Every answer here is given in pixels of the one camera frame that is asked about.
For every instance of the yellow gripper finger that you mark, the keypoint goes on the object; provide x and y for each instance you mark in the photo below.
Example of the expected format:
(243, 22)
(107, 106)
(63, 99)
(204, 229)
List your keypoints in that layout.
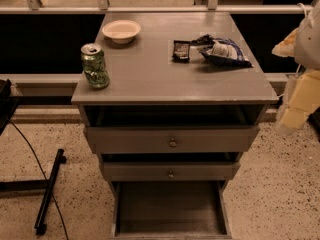
(287, 46)

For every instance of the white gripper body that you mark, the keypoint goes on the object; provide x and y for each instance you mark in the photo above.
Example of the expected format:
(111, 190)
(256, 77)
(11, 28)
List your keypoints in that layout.
(309, 42)

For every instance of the blue chip bag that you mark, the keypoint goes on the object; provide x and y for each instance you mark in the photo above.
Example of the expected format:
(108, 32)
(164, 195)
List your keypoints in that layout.
(221, 51)

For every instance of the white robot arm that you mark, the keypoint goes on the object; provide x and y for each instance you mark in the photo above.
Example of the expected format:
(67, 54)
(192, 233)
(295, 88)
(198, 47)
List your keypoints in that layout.
(301, 97)

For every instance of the grey wooden drawer cabinet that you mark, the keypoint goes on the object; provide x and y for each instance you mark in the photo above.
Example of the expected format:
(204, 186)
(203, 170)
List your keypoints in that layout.
(149, 89)

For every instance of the grey bottom drawer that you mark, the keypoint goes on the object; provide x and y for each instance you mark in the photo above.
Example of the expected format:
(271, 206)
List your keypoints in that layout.
(181, 210)

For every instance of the grey drawer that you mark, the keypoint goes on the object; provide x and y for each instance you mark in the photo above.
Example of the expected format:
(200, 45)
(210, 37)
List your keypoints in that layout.
(181, 210)
(131, 140)
(168, 171)

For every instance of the grey top drawer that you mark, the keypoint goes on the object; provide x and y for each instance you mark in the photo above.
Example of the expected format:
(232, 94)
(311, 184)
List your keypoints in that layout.
(131, 140)

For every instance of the grey middle drawer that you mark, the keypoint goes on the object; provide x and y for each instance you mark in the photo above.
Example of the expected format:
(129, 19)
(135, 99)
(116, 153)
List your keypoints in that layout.
(168, 171)

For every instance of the dark snack bar wrapper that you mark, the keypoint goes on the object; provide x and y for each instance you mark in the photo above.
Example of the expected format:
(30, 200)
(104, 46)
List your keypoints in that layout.
(181, 51)

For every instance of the white paper bowl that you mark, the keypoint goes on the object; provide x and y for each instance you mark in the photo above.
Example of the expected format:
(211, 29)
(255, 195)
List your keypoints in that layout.
(121, 31)

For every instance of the green soda can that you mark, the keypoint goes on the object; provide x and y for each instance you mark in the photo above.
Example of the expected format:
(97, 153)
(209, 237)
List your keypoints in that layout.
(93, 63)

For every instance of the black device on left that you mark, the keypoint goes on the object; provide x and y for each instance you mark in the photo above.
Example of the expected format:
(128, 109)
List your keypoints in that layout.
(8, 104)

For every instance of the black stand base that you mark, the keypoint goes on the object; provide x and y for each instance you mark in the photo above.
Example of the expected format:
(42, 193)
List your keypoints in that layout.
(47, 185)

